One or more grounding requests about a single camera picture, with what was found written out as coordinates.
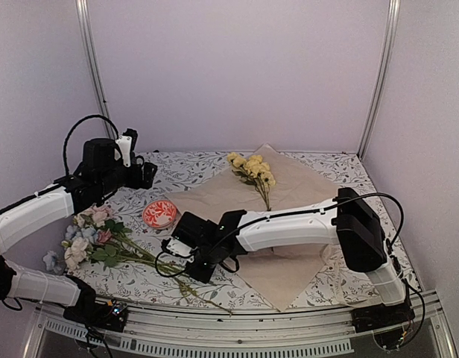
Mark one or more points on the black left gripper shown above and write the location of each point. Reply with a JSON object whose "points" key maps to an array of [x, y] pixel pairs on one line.
{"points": [[147, 175]]}

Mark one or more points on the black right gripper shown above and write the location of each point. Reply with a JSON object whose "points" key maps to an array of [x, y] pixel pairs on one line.
{"points": [[203, 274]]}

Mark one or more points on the pale pink white flower stem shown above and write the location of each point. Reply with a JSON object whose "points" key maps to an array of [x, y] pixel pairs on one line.
{"points": [[102, 218]]}

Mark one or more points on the beige wrapping paper sheet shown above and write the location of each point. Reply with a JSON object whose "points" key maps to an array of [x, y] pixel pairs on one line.
{"points": [[295, 276]]}

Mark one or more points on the yellow fake flower stem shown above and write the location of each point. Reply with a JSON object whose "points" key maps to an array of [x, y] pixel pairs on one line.
{"points": [[254, 172]]}

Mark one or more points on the right arm base board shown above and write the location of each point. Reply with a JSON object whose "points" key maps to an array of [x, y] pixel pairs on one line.
{"points": [[389, 325]]}

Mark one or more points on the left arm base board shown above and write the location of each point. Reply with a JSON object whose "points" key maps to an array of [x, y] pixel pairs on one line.
{"points": [[111, 315]]}

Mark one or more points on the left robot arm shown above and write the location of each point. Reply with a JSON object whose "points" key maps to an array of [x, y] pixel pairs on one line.
{"points": [[67, 196]]}

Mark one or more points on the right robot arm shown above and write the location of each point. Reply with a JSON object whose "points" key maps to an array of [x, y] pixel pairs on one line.
{"points": [[346, 220]]}

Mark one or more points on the blue fake flower stem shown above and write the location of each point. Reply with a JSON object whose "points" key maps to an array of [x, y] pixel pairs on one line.
{"points": [[78, 245]]}

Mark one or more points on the red white patterned dish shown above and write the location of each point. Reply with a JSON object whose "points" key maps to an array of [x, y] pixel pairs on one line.
{"points": [[159, 214]]}

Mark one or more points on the white lace ribbon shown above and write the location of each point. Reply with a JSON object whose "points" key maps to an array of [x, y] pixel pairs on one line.
{"points": [[341, 276]]}

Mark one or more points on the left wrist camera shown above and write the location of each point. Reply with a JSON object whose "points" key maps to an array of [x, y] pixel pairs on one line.
{"points": [[125, 145]]}

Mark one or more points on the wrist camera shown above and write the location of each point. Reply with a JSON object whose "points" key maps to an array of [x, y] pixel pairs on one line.
{"points": [[177, 248], [125, 145]]}

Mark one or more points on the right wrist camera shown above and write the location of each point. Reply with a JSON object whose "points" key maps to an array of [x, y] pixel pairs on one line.
{"points": [[177, 248]]}

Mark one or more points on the left aluminium frame post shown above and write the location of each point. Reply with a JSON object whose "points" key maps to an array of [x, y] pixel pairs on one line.
{"points": [[83, 17]]}

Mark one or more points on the aluminium frame post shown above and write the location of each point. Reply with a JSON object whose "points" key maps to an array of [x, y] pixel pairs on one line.
{"points": [[83, 17], [384, 64]]}

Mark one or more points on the right aluminium frame post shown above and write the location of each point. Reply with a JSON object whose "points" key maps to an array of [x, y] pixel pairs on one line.
{"points": [[384, 64]]}

